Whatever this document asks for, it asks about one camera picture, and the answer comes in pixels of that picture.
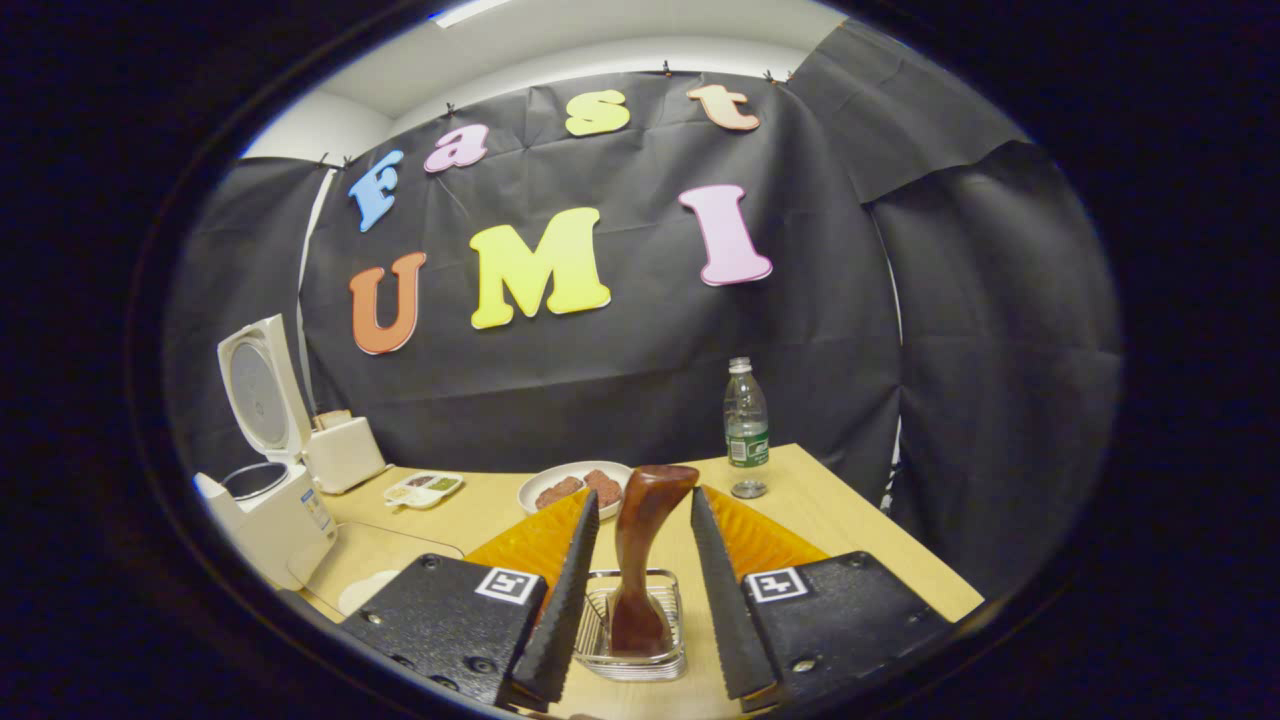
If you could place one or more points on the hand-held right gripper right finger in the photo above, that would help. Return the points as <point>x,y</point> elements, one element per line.
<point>725,600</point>

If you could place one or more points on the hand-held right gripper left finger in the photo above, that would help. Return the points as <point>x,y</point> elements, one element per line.
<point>565,600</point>

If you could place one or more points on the brown wooden spoon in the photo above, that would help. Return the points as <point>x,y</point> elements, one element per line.
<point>640,540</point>

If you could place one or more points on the white rice cooker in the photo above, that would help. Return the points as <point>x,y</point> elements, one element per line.
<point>270,520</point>

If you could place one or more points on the brown meat piece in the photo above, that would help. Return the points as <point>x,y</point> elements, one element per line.
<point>558,492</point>
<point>603,487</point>

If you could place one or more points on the white round plate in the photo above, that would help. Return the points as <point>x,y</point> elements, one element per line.
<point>545,475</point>

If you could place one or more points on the clear plastic water bottle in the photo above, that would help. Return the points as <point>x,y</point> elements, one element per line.
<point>747,430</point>

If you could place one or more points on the white sectioned grain dish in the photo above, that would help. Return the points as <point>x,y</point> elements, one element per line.
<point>425,490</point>

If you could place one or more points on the black backdrop cloth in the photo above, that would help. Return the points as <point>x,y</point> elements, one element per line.
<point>650,350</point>

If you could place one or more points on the white toaster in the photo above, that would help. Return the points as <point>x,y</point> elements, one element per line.
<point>345,455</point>

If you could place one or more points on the brown bread slice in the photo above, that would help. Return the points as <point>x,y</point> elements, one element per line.
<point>332,419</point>

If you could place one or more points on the large ceiling light panel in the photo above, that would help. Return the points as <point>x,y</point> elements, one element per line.
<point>470,10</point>

